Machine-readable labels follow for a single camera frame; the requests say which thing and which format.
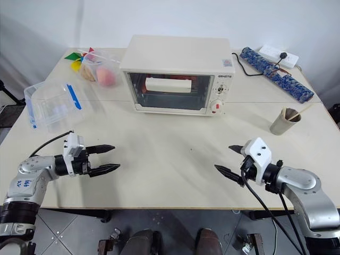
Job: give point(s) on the black stand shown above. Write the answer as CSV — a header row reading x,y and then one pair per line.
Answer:
x,y
8,111

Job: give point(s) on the white power strip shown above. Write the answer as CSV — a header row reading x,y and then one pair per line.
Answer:
x,y
288,57

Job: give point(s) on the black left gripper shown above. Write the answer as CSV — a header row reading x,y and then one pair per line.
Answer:
x,y
81,166

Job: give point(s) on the clear plastic container blue latches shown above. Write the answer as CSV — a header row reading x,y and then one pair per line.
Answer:
x,y
47,103

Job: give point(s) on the pink peach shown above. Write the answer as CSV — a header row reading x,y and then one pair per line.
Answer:
x,y
105,75

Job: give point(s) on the blue patterned rolled cloth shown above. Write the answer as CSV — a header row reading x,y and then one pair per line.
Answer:
x,y
276,75

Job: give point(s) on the dark object at room edge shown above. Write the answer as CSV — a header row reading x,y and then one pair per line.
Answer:
x,y
334,114

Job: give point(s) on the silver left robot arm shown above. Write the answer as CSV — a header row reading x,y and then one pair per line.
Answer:
x,y
32,172

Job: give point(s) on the colourful paper pinwheel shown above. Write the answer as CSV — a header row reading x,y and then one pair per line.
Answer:
x,y
77,59

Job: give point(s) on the long wooden stick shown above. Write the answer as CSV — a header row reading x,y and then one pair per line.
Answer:
x,y
305,110

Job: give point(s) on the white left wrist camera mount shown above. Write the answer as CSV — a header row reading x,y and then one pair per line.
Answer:
x,y
73,144

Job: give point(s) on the dark rounded shape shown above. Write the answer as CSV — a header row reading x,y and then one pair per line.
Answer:
x,y
210,243
140,243

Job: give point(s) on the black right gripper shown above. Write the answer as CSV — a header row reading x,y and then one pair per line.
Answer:
x,y
248,171

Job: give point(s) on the cream toaster oven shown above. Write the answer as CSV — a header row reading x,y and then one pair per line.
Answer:
x,y
175,53

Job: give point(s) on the tan bread piece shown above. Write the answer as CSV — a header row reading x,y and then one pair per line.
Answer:
x,y
87,72

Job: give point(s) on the beige cylindrical cup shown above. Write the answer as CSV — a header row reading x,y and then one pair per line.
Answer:
x,y
281,125

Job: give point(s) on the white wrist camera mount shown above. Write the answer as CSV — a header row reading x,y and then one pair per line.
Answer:
x,y
259,152
73,144

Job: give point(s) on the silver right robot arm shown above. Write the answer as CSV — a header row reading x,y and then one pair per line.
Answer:
x,y
305,191

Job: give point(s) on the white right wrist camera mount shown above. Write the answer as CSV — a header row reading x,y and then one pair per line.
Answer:
x,y
259,152

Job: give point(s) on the clear plastic bag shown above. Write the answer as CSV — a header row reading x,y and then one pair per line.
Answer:
x,y
106,61

